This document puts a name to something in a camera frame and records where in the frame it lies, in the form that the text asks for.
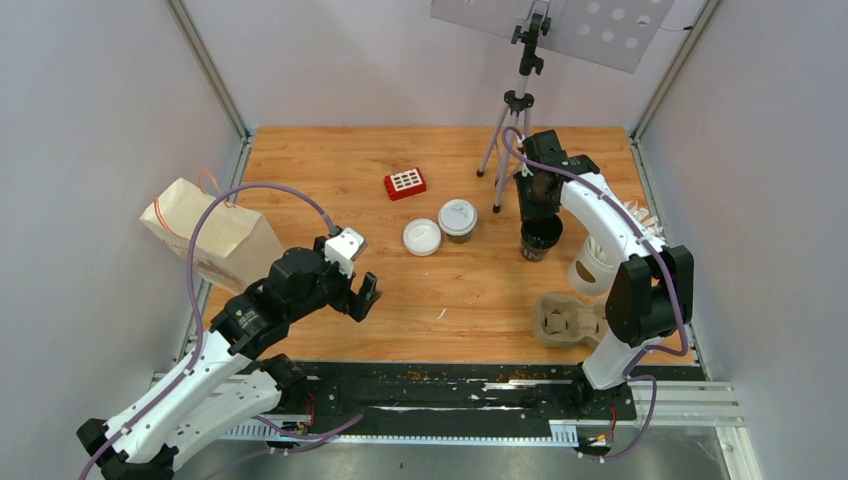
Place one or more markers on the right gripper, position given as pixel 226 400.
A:
pixel 527 209

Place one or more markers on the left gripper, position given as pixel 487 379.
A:
pixel 359 304

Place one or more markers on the white plastic cup lid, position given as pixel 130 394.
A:
pixel 457 217

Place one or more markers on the brown coffee cup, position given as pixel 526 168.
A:
pixel 459 238

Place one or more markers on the brown paper bag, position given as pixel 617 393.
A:
pixel 235 247

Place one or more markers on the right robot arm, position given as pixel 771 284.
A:
pixel 651 295

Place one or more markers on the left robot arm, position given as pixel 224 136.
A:
pixel 224 380

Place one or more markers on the paper cup of straws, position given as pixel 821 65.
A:
pixel 592 273

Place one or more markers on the red white block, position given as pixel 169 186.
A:
pixel 404 184

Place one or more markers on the cardboard cup carrier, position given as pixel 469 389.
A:
pixel 564 321

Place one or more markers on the tripod stand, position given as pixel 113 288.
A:
pixel 518 102

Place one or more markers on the white perforated board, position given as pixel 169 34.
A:
pixel 610 33

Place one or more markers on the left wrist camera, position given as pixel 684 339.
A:
pixel 343 249

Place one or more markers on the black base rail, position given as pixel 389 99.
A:
pixel 448 401

